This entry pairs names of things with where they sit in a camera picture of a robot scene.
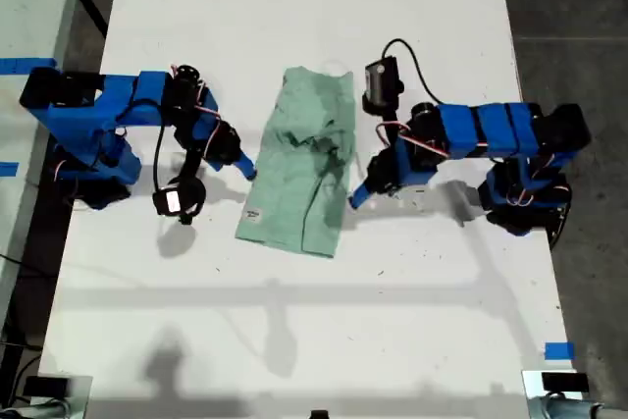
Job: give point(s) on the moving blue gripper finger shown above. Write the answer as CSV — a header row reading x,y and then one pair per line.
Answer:
x,y
245,172
362,198

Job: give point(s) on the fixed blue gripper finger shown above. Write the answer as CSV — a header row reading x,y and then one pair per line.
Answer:
x,y
358,192
246,164

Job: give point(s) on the pale green T-shirt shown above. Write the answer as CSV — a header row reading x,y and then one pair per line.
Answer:
x,y
294,193

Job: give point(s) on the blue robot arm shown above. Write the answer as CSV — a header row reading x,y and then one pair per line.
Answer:
x,y
98,115
490,129

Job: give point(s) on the black stand leg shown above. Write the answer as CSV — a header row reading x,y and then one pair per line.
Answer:
x,y
93,4

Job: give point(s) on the short blue tape strip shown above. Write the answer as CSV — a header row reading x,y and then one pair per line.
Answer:
x,y
9,169

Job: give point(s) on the long blue tape strip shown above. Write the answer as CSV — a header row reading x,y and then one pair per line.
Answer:
x,y
19,66

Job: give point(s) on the tiny black box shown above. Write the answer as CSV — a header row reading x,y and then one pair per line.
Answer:
x,y
319,414

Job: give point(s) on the square blue tape piece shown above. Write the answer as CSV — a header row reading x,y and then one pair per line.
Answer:
x,y
558,351

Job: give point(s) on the shiny metal plate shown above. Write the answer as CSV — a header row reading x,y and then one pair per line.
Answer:
x,y
81,397
532,384

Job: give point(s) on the small black box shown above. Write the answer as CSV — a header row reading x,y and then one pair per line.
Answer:
x,y
564,382
46,386

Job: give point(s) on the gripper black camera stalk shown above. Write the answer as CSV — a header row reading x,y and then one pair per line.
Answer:
x,y
190,166
390,127

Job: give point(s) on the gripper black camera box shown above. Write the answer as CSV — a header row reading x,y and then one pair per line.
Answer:
x,y
174,200
382,85

